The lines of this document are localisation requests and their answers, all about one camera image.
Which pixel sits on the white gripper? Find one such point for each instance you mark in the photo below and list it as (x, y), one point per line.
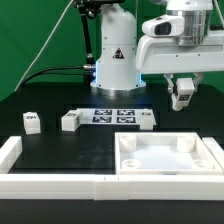
(163, 55)

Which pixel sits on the white square table top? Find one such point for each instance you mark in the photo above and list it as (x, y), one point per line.
(164, 153)

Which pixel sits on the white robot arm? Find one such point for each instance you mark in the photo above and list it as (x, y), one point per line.
(180, 41)

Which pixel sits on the sheet of fiducial tags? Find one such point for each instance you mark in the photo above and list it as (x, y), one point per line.
(110, 116)

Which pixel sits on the white U-shaped fence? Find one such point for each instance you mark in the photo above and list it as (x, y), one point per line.
(101, 187)

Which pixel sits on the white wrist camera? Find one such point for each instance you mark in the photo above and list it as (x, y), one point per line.
(165, 25)

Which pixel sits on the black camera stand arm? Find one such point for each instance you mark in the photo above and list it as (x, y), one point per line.
(89, 9)

